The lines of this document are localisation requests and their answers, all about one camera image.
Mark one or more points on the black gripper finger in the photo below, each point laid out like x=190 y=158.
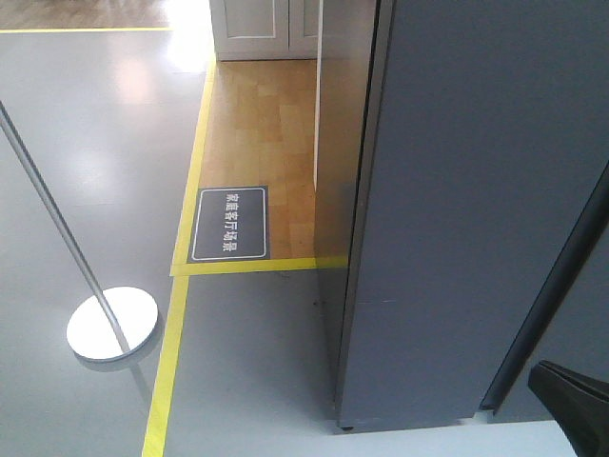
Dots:
x=578 y=403

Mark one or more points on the open fridge door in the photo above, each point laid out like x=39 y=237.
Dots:
x=492 y=135

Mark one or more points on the dark floor sign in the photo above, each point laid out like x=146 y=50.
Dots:
x=230 y=224

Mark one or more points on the silver floor lamp stand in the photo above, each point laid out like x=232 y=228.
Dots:
x=111 y=324

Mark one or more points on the white panelled cabinet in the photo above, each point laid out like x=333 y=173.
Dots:
x=255 y=30

